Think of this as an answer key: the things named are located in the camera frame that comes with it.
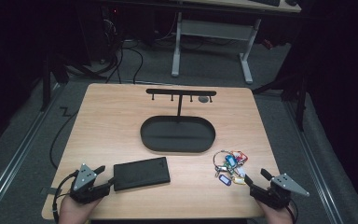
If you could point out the white-legged desk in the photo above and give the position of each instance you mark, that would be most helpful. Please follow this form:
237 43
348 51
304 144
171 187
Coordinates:
214 29

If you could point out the person's left hand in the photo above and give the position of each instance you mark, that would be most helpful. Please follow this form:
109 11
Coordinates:
74 211

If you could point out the black key rack with tray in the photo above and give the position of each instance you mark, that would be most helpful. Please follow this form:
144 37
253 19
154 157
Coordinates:
177 135

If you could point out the black computer mouse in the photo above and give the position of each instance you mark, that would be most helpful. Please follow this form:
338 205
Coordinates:
291 2

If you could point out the black metal stand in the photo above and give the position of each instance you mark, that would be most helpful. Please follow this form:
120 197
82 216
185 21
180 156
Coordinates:
300 102
46 84

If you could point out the grey round table grommet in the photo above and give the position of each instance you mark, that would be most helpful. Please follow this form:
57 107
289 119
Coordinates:
203 99

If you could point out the black wallet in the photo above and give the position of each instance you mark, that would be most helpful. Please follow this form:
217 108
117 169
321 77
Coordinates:
141 173

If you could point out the person's right hand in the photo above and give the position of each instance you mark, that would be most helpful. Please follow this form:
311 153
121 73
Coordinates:
276 215

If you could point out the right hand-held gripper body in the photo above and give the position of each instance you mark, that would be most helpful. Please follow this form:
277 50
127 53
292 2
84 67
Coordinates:
276 193

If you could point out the black keyboard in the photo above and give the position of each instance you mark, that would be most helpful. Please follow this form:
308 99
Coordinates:
265 2

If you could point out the black computer tower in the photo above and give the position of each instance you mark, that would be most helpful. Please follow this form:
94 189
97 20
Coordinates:
104 31

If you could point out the metal floor rail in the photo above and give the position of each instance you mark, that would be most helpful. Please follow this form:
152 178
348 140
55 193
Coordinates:
15 155
315 161

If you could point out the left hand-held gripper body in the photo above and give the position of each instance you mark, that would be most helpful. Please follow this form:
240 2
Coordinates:
85 186

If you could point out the grey tape strip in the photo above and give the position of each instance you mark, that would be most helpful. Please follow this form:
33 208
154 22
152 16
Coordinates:
50 190

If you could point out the key bunch with coloured tags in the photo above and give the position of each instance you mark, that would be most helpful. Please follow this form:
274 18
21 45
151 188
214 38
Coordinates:
230 165

